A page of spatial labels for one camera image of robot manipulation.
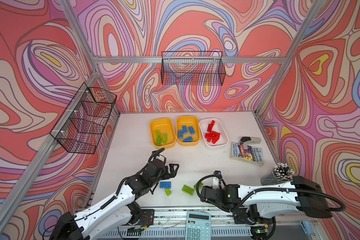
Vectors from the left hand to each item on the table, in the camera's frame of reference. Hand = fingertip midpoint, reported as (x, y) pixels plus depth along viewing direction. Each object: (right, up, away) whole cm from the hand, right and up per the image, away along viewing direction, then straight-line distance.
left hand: (172, 167), depth 80 cm
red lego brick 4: (+29, +14, +21) cm, 38 cm away
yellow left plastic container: (-7, +23, +28) cm, 37 cm away
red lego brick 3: (+24, +16, +19) cm, 35 cm away
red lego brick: (+26, +22, +25) cm, 42 cm away
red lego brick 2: (+29, +16, +22) cm, 40 cm away
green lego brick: (-11, +12, +21) cm, 26 cm away
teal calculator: (+13, -24, -11) cm, 30 cm away
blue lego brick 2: (-4, -10, +2) cm, 11 cm away
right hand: (+21, -15, -1) cm, 26 cm away
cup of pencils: (+53, 0, -10) cm, 54 cm away
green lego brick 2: (+9, -13, +1) cm, 15 cm away
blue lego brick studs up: (+12, +19, +25) cm, 34 cm away
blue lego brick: (+5, +17, +24) cm, 30 cm away
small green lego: (-12, +17, +24) cm, 32 cm away
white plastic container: (+32, +22, +25) cm, 46 cm away
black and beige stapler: (+52, +13, +18) cm, 57 cm away
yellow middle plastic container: (+10, +19, +27) cm, 35 cm away
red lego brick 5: (+24, +13, +21) cm, 34 cm away
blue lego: (+8, +20, +27) cm, 34 cm away
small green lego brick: (-2, -14, 0) cm, 14 cm away
